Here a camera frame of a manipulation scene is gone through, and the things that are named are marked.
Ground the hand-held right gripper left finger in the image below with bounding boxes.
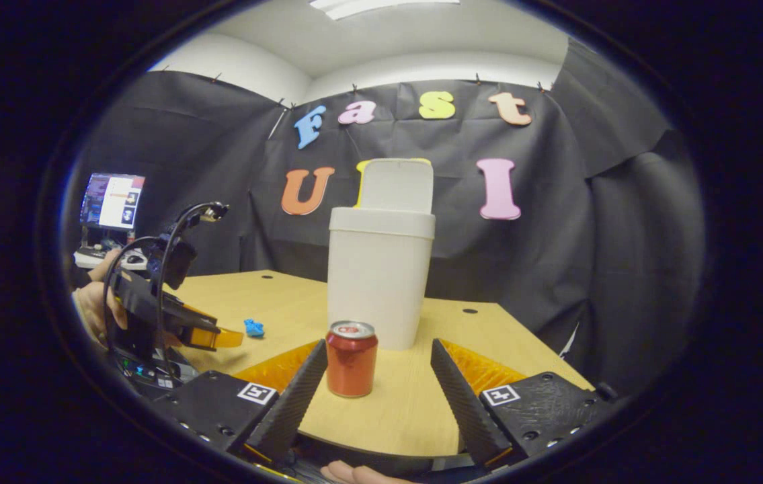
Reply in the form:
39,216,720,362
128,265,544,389
153,338,329,468

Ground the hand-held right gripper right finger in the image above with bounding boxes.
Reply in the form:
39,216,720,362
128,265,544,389
430,338,617,469

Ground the red pop can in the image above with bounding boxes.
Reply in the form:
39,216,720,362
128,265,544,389
325,321,379,399

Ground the white desktop garbage bin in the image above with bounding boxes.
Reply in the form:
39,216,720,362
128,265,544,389
326,159,436,351

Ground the wooden desktop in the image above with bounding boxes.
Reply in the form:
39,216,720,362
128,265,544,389
163,270,594,458

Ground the dark electronic device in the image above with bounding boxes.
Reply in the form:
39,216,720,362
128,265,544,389
116,350,199,399

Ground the white side desk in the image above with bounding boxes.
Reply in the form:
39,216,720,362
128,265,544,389
74,245,150,271

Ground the computer monitor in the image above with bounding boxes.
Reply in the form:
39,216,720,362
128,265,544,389
80,173,146,231

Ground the black backdrop cloth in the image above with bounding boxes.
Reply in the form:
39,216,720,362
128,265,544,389
69,37,705,397

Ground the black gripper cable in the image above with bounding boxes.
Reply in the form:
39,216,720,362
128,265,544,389
102,202,229,377

